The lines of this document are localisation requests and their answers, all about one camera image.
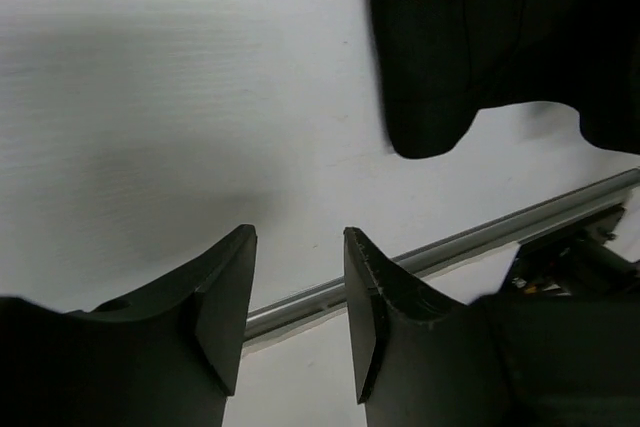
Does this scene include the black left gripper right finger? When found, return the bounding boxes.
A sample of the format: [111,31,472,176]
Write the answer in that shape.
[344,228,639,426]

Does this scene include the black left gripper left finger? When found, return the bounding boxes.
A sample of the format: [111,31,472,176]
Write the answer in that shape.
[1,225,257,426]

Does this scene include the black pleated skirt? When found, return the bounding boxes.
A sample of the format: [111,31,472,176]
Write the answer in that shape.
[369,0,639,159]

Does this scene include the aluminium front table rail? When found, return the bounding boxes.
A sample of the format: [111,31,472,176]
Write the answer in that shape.
[244,168,639,343]

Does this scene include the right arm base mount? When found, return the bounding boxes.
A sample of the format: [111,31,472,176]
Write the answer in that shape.
[499,204,639,297]

